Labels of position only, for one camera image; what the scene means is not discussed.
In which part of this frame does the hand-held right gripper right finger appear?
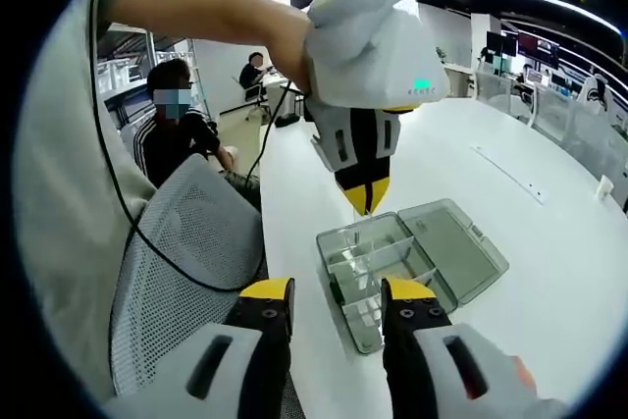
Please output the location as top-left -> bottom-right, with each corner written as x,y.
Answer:
380,277 -> 573,419

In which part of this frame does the white humanoid robot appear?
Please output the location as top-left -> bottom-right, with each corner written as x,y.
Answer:
581,74 -> 612,114

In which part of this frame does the white mesh office chair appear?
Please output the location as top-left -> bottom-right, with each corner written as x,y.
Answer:
532,87 -> 575,135
473,70 -> 516,106

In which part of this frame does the white flat table plate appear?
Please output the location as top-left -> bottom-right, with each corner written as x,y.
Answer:
469,143 -> 547,205

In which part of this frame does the person's grey shirt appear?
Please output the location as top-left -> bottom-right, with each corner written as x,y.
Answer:
14,0 -> 158,400

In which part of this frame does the dark wall display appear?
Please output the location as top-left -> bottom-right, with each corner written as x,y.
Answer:
517,30 -> 560,67

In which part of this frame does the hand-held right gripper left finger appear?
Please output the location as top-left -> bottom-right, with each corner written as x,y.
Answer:
103,277 -> 296,419

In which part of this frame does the metal storage shelf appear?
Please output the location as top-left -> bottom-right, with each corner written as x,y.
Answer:
95,26 -> 197,111

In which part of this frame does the grey transparent guide fixture box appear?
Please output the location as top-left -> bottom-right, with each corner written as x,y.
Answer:
316,197 -> 510,355

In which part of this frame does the person's right hand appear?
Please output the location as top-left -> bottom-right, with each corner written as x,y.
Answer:
509,353 -> 539,398

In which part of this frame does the black cable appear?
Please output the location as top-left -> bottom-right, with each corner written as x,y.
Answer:
89,0 -> 295,292

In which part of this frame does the grey mesh office chair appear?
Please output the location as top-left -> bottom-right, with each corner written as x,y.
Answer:
108,152 -> 300,419

